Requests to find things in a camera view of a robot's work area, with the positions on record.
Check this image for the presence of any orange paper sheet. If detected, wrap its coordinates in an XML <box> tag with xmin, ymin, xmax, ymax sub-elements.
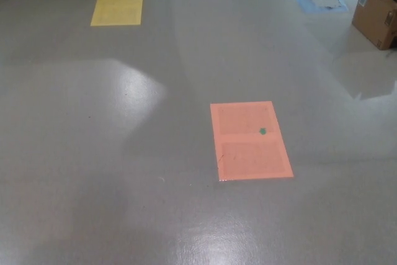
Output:
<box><xmin>210</xmin><ymin>101</ymin><xmax>294</xmax><ymax>182</ymax></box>

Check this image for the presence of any yellow paper sheet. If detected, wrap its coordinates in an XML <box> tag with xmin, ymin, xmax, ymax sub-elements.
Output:
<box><xmin>90</xmin><ymin>0</ymin><xmax>145</xmax><ymax>27</ymax></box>

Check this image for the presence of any brown cardboard box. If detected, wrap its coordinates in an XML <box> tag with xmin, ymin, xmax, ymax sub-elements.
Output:
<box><xmin>352</xmin><ymin>0</ymin><xmax>397</xmax><ymax>51</ymax></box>

